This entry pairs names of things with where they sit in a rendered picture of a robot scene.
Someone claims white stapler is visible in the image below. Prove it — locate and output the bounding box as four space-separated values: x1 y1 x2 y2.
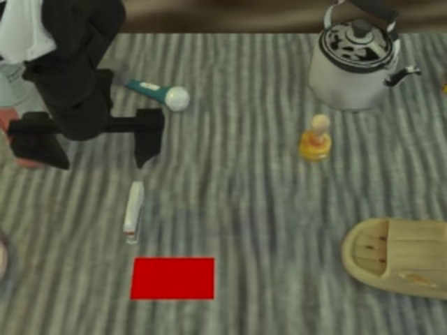
122 180 145 245

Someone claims red rectangular mat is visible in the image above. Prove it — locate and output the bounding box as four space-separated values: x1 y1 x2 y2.
130 257 216 301

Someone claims pink object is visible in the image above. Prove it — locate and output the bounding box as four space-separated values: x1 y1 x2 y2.
0 107 46 170

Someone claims teal and white microphone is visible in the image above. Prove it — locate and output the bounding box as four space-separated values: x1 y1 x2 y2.
124 78 191 112

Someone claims grey striped tablecloth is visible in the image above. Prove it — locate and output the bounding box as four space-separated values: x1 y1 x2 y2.
0 33 447 335

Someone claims white black-patterned kettle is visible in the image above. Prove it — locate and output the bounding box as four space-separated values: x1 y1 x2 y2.
308 0 422 112

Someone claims beige rubber slipper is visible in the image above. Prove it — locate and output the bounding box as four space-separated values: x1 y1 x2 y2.
340 217 447 300

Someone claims yellow wooden-handled stamp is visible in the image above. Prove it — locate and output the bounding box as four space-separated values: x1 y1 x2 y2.
298 114 331 163

